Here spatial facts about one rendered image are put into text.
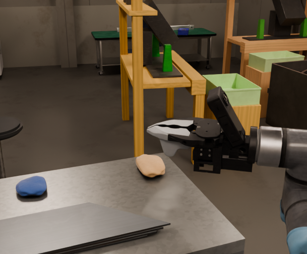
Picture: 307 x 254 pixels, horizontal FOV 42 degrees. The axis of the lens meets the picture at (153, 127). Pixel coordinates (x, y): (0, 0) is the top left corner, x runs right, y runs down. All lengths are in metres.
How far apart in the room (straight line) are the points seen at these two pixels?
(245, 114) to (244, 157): 3.02
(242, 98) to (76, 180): 2.53
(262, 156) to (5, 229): 0.76
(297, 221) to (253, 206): 2.61
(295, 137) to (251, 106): 3.04
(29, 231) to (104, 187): 0.33
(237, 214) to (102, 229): 2.14
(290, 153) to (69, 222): 0.69
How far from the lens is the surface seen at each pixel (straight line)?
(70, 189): 1.41
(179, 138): 0.75
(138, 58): 3.43
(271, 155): 0.76
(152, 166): 1.45
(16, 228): 1.22
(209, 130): 0.76
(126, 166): 1.54
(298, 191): 0.79
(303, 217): 0.71
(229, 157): 0.79
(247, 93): 3.77
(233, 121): 0.74
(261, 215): 3.23
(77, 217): 1.22
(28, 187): 1.40
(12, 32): 8.03
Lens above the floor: 1.75
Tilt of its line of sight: 22 degrees down
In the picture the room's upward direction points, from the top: straight up
